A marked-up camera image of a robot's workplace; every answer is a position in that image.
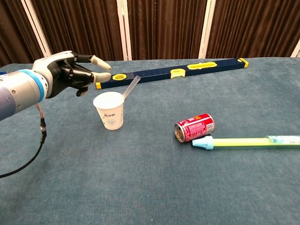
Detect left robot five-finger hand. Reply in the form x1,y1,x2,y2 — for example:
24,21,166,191
32,51,112,98

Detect clear plastic strip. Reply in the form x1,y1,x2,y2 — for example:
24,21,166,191
121,75,141,99

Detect white paper cup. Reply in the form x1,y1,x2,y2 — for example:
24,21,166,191
93,91,125,131

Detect dark brown pleated curtain panel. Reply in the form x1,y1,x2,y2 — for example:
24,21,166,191
206,0,300,59
31,0,124,61
0,0,45,68
126,0,208,60

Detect blue felt table mat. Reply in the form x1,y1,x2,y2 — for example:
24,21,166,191
0,57,300,225

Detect red soda can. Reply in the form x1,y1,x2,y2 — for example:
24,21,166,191
173,113,216,143

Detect blue yellow spirit level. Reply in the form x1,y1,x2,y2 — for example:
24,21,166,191
95,58,249,90

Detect teal yellow water pump toy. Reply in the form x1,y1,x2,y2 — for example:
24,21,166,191
192,135,300,150

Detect white partition frame post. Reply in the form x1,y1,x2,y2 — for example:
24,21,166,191
198,0,217,60
290,44,300,58
116,0,132,61
20,0,52,58

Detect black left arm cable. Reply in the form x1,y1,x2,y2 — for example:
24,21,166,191
0,104,47,179

